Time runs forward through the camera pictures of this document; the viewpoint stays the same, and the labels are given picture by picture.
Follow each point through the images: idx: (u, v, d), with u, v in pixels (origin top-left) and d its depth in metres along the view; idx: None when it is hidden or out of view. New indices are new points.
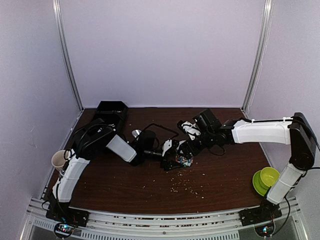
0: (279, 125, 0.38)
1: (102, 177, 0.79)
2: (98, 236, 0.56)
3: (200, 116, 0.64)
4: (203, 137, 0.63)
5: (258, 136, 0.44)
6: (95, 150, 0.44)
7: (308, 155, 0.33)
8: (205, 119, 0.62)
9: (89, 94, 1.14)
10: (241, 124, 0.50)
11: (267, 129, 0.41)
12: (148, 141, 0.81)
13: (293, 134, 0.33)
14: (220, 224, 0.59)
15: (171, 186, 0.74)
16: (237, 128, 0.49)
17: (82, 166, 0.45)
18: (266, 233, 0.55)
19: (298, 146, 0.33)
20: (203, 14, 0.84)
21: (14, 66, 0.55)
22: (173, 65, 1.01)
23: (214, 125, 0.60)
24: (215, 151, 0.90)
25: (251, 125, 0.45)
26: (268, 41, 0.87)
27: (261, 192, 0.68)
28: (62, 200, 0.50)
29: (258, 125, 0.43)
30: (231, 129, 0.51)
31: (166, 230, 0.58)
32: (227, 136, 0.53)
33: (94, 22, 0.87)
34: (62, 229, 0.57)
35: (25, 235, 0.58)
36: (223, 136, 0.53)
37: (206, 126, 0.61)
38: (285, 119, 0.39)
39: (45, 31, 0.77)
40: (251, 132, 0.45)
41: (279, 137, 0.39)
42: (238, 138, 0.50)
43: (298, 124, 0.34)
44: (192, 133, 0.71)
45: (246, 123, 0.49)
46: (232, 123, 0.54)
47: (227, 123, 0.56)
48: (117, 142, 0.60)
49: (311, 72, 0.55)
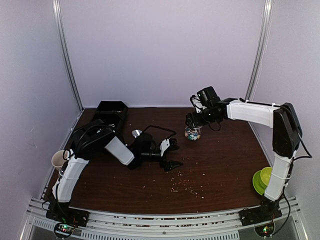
0: (266, 108, 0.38)
1: (102, 177, 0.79)
2: (98, 236, 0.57)
3: (202, 92, 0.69)
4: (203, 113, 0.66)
5: (248, 116, 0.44)
6: (94, 150, 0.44)
7: (287, 142, 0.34)
8: (207, 95, 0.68)
9: (89, 95, 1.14)
10: (237, 102, 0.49)
11: (256, 111, 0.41)
12: (145, 144, 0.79)
13: (277, 118, 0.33)
14: (220, 224, 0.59)
15: (171, 186, 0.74)
16: (231, 105, 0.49)
17: (82, 166, 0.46)
18: (266, 233, 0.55)
19: (280, 130, 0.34)
20: (203, 15, 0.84)
21: (13, 66, 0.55)
22: (173, 65, 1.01)
23: (214, 100, 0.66)
24: (214, 127, 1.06)
25: (244, 104, 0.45)
26: (268, 41, 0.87)
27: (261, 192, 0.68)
28: (62, 200, 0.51)
29: (249, 106, 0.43)
30: (225, 104, 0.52)
31: (166, 230, 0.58)
32: (223, 110, 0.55)
33: (94, 22, 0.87)
34: (62, 229, 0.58)
35: (25, 235, 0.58)
36: (218, 110, 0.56)
37: (206, 101, 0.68)
38: (274, 104, 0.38)
39: (44, 31, 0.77)
40: (242, 111, 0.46)
41: (264, 120, 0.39)
42: (231, 114, 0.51)
43: (284, 110, 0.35)
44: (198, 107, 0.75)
45: (241, 102, 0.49)
46: (230, 100, 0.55)
47: (227, 99, 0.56)
48: (116, 143, 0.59)
49: (310, 72, 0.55)
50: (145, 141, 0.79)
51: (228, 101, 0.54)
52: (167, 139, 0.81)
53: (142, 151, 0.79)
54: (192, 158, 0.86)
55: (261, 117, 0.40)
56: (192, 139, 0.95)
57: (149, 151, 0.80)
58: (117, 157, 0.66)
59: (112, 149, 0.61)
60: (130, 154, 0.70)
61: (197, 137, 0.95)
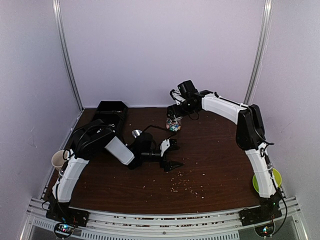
0: (234, 107, 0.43)
1: (102, 176, 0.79)
2: (98, 236, 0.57)
3: (182, 85, 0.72)
4: (183, 105, 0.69)
5: (218, 110, 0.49)
6: (93, 150, 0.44)
7: (247, 138, 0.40)
8: (186, 88, 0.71)
9: (89, 95, 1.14)
10: (211, 96, 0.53)
11: (224, 108, 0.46)
12: (145, 144, 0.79)
13: (240, 118, 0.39)
14: (220, 224, 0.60)
15: (171, 187, 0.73)
16: (206, 98, 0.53)
17: (82, 166, 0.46)
18: (266, 233, 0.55)
19: (243, 128, 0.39)
20: (203, 15, 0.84)
21: (13, 65, 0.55)
22: (173, 65, 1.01)
23: (191, 92, 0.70)
24: (193, 118, 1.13)
25: (216, 100, 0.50)
26: (268, 41, 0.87)
27: None
28: (62, 200, 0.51)
29: (221, 102, 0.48)
30: (201, 97, 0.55)
31: (166, 230, 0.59)
32: (198, 101, 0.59)
33: (94, 22, 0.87)
34: (61, 229, 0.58)
35: (26, 235, 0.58)
36: (194, 101, 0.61)
37: (185, 93, 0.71)
38: (242, 105, 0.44)
39: (45, 32, 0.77)
40: (214, 105, 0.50)
41: (231, 116, 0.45)
42: (205, 106, 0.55)
43: (248, 111, 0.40)
44: (178, 100, 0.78)
45: (214, 97, 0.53)
46: (206, 93, 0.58)
47: (203, 91, 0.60)
48: (117, 143, 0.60)
49: (311, 72, 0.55)
50: (145, 141, 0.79)
51: (204, 93, 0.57)
52: (167, 140, 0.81)
53: (142, 151, 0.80)
54: (192, 158, 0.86)
55: (228, 113, 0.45)
56: (173, 131, 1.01)
57: (149, 151, 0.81)
58: (117, 156, 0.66)
59: (112, 150, 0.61)
60: (130, 154, 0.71)
61: (179, 128, 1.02)
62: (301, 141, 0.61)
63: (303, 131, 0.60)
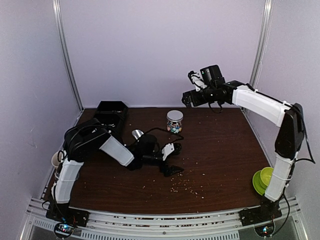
0: (276, 105, 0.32)
1: (102, 177, 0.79)
2: (98, 236, 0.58)
3: (207, 69, 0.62)
4: (205, 93, 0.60)
5: (254, 108, 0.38)
6: (86, 151, 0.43)
7: (291, 145, 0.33)
8: (211, 75, 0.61)
9: (89, 95, 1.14)
10: (245, 89, 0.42)
11: (263, 105, 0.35)
12: (148, 145, 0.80)
13: (285, 121, 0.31)
14: (220, 224, 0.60)
15: (171, 187, 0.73)
16: (239, 92, 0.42)
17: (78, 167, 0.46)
18: (266, 233, 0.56)
19: (288, 133, 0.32)
20: (203, 14, 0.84)
21: (13, 66, 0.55)
22: (173, 65, 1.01)
23: (218, 81, 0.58)
24: (215, 111, 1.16)
25: (252, 94, 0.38)
26: (268, 41, 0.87)
27: (260, 191, 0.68)
28: (61, 201, 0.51)
29: (257, 96, 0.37)
30: (233, 89, 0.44)
31: (166, 230, 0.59)
32: (228, 94, 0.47)
33: (94, 22, 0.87)
34: (61, 229, 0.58)
35: (26, 235, 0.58)
36: (222, 93, 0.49)
37: (210, 80, 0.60)
38: (285, 103, 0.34)
39: (45, 32, 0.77)
40: (249, 101, 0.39)
41: (272, 116, 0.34)
42: (236, 101, 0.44)
43: (294, 111, 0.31)
44: (197, 85, 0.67)
45: (249, 90, 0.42)
46: (238, 84, 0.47)
47: (232, 82, 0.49)
48: (114, 144, 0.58)
49: (311, 72, 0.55)
50: (149, 143, 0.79)
51: (235, 85, 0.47)
52: (171, 144, 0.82)
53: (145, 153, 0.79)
54: (192, 158, 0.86)
55: (268, 112, 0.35)
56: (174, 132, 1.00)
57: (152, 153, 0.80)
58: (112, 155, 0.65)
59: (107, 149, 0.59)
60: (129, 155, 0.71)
61: (179, 130, 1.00)
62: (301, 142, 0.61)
63: None
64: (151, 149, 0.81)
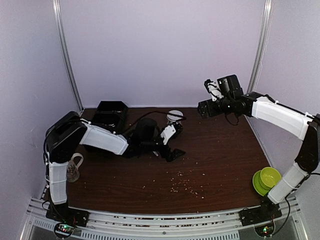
0: (298, 116, 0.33)
1: (102, 176, 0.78)
2: (98, 236, 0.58)
3: (224, 80, 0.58)
4: (221, 103, 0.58)
5: (277, 119, 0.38)
6: (65, 152, 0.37)
7: (314, 160, 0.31)
8: (229, 86, 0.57)
9: (89, 95, 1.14)
10: (265, 100, 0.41)
11: (286, 117, 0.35)
12: (146, 130, 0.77)
13: (309, 135, 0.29)
14: (220, 224, 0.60)
15: (171, 186, 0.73)
16: (259, 103, 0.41)
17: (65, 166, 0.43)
18: (266, 233, 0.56)
19: (311, 146, 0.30)
20: (203, 14, 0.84)
21: (13, 66, 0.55)
22: (173, 65, 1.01)
23: (237, 92, 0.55)
24: (233, 121, 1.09)
25: (273, 106, 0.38)
26: (268, 41, 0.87)
27: (261, 192, 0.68)
28: (58, 201, 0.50)
29: (279, 108, 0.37)
30: (253, 100, 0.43)
31: (166, 230, 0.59)
32: (247, 106, 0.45)
33: (94, 22, 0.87)
34: (62, 229, 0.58)
35: (26, 235, 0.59)
36: (241, 105, 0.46)
37: (228, 92, 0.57)
38: (307, 114, 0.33)
39: (45, 32, 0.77)
40: (270, 113, 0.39)
41: (295, 129, 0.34)
42: (255, 113, 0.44)
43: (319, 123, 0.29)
44: (214, 95, 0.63)
45: (269, 102, 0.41)
46: (257, 95, 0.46)
47: (251, 93, 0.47)
48: (99, 136, 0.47)
49: (311, 71, 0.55)
50: (147, 127, 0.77)
51: (253, 96, 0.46)
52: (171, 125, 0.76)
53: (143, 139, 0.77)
54: (192, 158, 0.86)
55: (292, 124, 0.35)
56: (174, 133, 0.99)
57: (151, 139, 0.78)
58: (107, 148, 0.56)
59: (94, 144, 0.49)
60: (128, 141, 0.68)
61: None
62: None
63: None
64: (149, 135, 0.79)
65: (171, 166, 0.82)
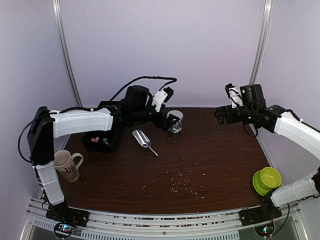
0: None
1: (102, 176, 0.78)
2: (98, 236, 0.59)
3: (249, 87, 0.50)
4: (241, 113, 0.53)
5: (302, 139, 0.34)
6: (47, 153, 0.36)
7: None
8: (251, 95, 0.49)
9: (89, 95, 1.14)
10: (289, 117, 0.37)
11: (313, 138, 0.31)
12: (136, 97, 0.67)
13: None
14: (220, 224, 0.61)
15: (171, 186, 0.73)
16: (282, 119, 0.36)
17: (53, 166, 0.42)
18: (266, 233, 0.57)
19: None
20: (203, 14, 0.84)
21: (13, 66, 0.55)
22: (173, 64, 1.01)
23: (260, 104, 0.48)
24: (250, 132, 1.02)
25: (299, 124, 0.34)
26: (268, 42, 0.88)
27: (261, 192, 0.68)
28: (56, 201, 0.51)
29: (306, 129, 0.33)
30: (277, 116, 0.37)
31: (166, 230, 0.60)
32: (270, 121, 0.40)
33: (94, 22, 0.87)
34: (61, 229, 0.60)
35: (26, 235, 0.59)
36: (263, 119, 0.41)
37: (250, 101, 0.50)
38: None
39: (45, 32, 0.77)
40: (294, 131, 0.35)
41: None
42: (276, 129, 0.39)
43: None
44: (235, 102, 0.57)
45: (293, 119, 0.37)
46: (281, 110, 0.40)
47: (274, 106, 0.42)
48: (74, 124, 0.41)
49: (311, 71, 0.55)
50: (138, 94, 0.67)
51: (277, 109, 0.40)
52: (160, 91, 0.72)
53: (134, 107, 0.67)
54: (192, 158, 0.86)
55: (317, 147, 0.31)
56: (174, 132, 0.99)
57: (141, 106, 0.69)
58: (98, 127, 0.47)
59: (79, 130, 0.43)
60: (116, 111, 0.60)
61: (179, 130, 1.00)
62: None
63: None
64: (140, 103, 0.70)
65: (171, 166, 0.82)
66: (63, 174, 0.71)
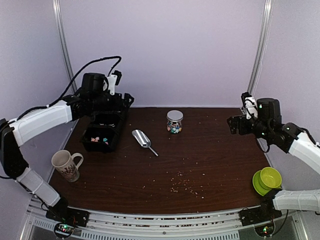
0: None
1: (102, 176, 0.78)
2: (98, 236, 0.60)
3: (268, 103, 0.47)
4: (254, 126, 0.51)
5: (316, 164, 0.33)
6: (19, 163, 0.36)
7: None
8: (269, 111, 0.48)
9: None
10: (308, 140, 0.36)
11: None
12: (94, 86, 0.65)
13: None
14: (220, 224, 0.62)
15: (171, 186, 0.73)
16: (299, 141, 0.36)
17: (30, 172, 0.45)
18: (266, 233, 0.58)
19: None
20: (203, 14, 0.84)
21: (13, 66, 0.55)
22: (173, 64, 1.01)
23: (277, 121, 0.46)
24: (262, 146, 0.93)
25: (315, 148, 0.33)
26: (268, 41, 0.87)
27: (261, 192, 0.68)
28: (54, 201, 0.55)
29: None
30: (294, 137, 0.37)
31: (166, 230, 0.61)
32: (286, 140, 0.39)
33: (94, 22, 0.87)
34: (61, 229, 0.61)
35: (25, 236, 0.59)
36: (279, 138, 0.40)
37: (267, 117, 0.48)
38: None
39: (45, 32, 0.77)
40: (310, 155, 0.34)
41: None
42: (292, 151, 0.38)
43: None
44: (250, 112, 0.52)
45: (312, 142, 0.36)
46: (299, 131, 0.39)
47: (289, 124, 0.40)
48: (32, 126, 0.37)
49: (311, 71, 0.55)
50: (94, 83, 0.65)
51: (295, 129, 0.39)
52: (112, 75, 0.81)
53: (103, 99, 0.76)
54: (192, 158, 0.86)
55: None
56: (174, 132, 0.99)
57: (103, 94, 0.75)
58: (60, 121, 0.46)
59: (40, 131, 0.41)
60: (75, 98, 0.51)
61: (179, 130, 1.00)
62: None
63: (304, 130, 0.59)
64: (99, 90, 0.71)
65: (171, 166, 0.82)
66: (63, 174, 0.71)
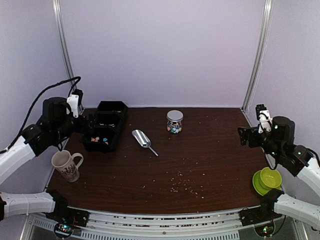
0: None
1: (102, 176, 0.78)
2: (98, 236, 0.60)
3: (285, 125, 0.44)
4: (265, 143, 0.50)
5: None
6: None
7: None
8: (283, 133, 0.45)
9: (89, 94, 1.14)
10: (316, 167, 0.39)
11: None
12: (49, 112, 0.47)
13: None
14: (220, 224, 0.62)
15: (171, 186, 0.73)
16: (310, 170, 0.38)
17: (13, 203, 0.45)
18: (266, 233, 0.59)
19: None
20: (203, 14, 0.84)
21: (13, 66, 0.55)
22: (173, 65, 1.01)
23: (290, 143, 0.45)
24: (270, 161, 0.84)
25: None
26: (268, 41, 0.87)
27: (259, 190, 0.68)
28: (50, 208, 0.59)
29: None
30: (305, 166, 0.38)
31: (166, 230, 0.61)
32: (296, 166, 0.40)
33: (94, 23, 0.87)
34: (62, 229, 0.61)
35: (26, 236, 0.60)
36: (289, 162, 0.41)
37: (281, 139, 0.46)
38: None
39: (45, 32, 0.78)
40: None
41: None
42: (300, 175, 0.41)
43: None
44: (262, 127, 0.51)
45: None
46: (308, 156, 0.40)
47: (301, 149, 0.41)
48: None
49: (311, 71, 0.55)
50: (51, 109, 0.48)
51: (305, 154, 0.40)
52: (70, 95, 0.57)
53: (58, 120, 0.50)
54: (192, 158, 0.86)
55: None
56: (174, 132, 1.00)
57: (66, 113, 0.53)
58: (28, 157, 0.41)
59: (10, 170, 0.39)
60: (36, 129, 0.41)
61: (179, 130, 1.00)
62: (303, 142, 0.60)
63: (304, 130, 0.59)
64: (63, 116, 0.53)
65: (171, 166, 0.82)
66: (63, 174, 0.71)
